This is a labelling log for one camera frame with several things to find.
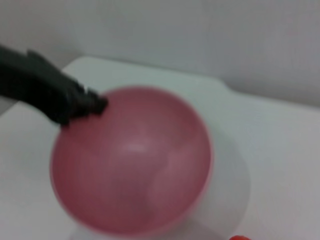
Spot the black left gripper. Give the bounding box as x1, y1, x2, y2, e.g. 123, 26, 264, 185
0, 43, 109, 128

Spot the pink plastic bowl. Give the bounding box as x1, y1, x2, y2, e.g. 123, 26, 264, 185
49, 85, 214, 237

